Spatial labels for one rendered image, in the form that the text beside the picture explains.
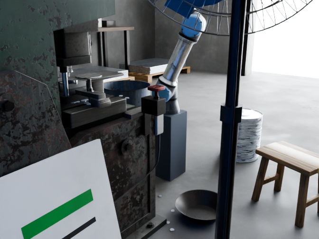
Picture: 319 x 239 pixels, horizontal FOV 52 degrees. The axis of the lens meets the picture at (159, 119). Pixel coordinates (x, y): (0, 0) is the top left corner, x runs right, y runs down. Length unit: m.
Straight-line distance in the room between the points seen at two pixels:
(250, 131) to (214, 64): 3.95
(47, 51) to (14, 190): 0.48
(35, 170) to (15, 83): 0.30
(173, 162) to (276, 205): 0.68
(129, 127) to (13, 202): 0.57
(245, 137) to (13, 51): 1.75
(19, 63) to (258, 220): 1.41
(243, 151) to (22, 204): 1.73
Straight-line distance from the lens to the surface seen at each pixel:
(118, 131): 1.40
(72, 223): 1.29
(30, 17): 1.19
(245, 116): 2.48
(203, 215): 1.89
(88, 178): 1.31
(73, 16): 1.28
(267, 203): 2.08
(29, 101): 1.12
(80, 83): 1.47
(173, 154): 2.14
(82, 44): 1.46
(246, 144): 2.50
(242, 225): 1.86
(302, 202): 1.87
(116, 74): 1.61
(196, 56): 6.50
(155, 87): 1.41
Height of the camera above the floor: 1.07
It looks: 18 degrees down
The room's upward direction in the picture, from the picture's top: straight up
